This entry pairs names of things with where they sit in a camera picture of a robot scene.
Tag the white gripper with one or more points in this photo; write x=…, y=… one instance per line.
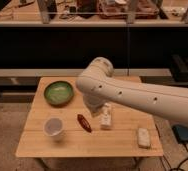
x=95, y=107

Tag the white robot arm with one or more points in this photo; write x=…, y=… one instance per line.
x=98, y=86

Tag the white squeeze bottle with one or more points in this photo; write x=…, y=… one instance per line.
x=106, y=117

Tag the red chili pepper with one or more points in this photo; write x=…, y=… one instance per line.
x=84, y=123

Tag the green bowl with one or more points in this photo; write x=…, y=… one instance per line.
x=58, y=93

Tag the wooden table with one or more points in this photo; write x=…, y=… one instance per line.
x=119, y=141

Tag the translucent plastic cup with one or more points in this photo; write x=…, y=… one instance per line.
x=53, y=128

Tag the white sponge block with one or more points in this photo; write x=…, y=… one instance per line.
x=143, y=138

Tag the blue control box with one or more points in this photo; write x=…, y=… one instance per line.
x=180, y=133

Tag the long workbench shelf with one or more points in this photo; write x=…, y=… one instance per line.
x=94, y=13

